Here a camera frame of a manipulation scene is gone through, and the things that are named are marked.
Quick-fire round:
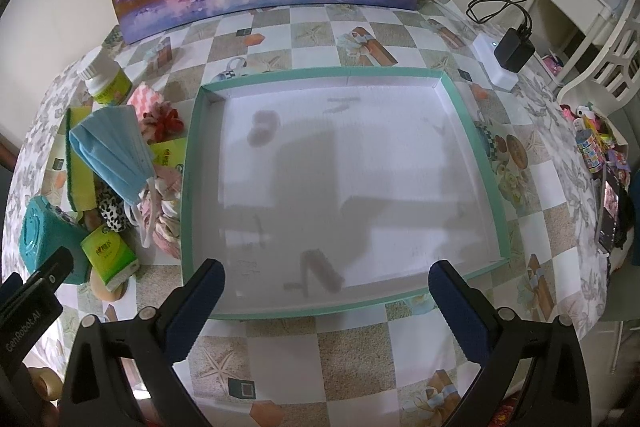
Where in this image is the beige powder puff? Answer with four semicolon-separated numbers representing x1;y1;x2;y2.
89;268;128;303

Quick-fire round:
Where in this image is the leopard print scrunchie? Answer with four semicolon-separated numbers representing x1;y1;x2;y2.
96;185;129;233

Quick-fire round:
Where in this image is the blue face mask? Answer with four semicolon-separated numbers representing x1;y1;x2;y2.
67;104;158;249

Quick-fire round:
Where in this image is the white pill bottle green label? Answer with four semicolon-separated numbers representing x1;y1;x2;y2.
77;48;132;106

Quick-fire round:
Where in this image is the green yellow sponge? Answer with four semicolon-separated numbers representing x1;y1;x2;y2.
64;106;98;213

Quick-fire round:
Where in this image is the pink lace scrunchie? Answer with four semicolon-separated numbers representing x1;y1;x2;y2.
127;165;182;259

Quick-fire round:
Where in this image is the black cable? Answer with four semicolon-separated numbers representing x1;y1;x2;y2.
465;0;535;39

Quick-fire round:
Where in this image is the black power adapter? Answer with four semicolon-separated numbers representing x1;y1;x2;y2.
494;28;535;72

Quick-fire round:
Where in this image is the white chair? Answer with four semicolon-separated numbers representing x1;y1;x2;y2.
525;0;639;116

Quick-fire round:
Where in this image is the teal plastic box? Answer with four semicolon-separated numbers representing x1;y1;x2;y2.
18;195;90;285

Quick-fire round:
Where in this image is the teal-rimmed white tray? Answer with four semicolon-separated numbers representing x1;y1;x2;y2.
181;66;510;320

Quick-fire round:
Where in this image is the person's hand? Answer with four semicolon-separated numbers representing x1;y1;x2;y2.
27;367;63;427

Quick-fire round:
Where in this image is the white power strip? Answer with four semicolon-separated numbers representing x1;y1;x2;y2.
472;32;518;92

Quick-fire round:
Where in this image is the patterned tablecloth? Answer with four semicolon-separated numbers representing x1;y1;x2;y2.
6;0;614;427

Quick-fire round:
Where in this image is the pink white fuzzy sock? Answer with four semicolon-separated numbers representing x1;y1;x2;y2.
127;82;164;120

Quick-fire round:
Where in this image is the green tissue pack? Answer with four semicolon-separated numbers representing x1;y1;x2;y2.
150;138;186;171
80;225;140;291

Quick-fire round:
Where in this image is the red flower scrunchie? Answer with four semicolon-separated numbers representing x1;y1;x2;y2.
141;102;184;144

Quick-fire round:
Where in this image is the colourful toy can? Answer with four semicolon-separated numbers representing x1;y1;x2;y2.
575;129;605;173

